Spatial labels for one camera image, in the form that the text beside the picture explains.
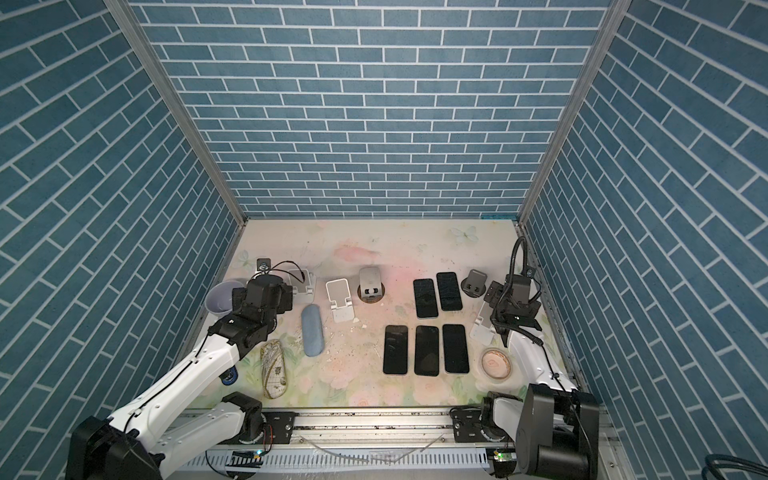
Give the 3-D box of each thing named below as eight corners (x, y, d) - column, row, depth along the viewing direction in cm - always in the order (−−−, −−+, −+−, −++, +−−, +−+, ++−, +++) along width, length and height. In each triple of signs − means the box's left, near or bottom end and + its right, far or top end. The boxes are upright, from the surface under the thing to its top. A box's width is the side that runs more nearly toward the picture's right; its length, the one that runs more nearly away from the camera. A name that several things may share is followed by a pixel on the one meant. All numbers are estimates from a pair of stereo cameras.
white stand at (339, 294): (336, 323, 94) (330, 306, 85) (331, 300, 99) (325, 282, 91) (356, 318, 95) (352, 300, 87) (350, 295, 101) (346, 276, 92)
